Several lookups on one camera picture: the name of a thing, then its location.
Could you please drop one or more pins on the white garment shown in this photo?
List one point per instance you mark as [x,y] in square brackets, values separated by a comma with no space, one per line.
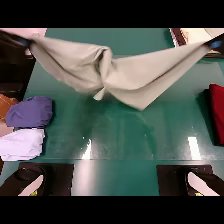
[21,145]

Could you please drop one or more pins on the cream garment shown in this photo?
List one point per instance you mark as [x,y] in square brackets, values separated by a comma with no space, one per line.
[195,34]

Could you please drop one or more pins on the red garment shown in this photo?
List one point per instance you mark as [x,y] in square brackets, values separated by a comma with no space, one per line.
[218,113]

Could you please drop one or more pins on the pink garment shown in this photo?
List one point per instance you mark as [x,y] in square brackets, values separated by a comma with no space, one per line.
[4,128]

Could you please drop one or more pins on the beige shirt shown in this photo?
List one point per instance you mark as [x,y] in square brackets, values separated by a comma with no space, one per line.
[140,80]

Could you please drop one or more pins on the black mounting plate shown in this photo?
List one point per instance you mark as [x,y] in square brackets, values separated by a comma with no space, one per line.
[58,178]
[171,180]

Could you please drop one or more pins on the purple garment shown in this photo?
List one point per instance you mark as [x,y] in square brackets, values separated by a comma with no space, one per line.
[31,111]

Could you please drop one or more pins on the pale grey garment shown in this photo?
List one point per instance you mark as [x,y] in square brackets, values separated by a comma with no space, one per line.
[216,31]

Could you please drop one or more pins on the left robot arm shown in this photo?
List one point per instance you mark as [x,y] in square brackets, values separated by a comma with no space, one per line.
[20,179]

